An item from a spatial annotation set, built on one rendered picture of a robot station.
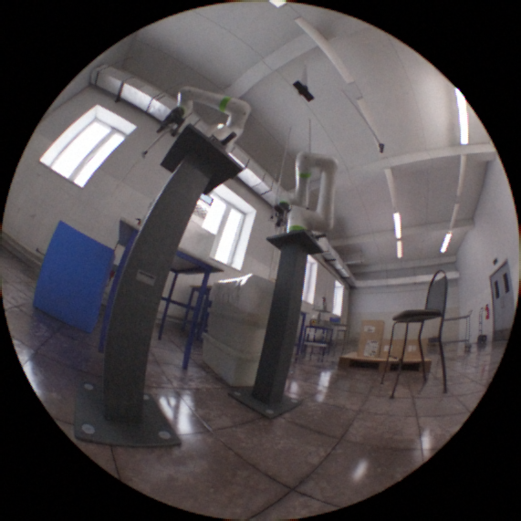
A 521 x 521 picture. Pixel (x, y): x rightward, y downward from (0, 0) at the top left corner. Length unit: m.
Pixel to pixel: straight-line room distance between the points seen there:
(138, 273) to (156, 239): 0.10
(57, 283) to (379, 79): 5.09
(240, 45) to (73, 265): 4.19
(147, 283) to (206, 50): 4.40
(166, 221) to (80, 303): 0.99
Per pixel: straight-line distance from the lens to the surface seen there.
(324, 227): 1.11
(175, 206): 0.53
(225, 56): 4.35
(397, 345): 2.47
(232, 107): 1.16
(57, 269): 1.39
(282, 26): 4.14
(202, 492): 0.50
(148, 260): 0.47
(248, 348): 1.08
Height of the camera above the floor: 0.43
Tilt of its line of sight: 20 degrees up
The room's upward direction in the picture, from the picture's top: 12 degrees clockwise
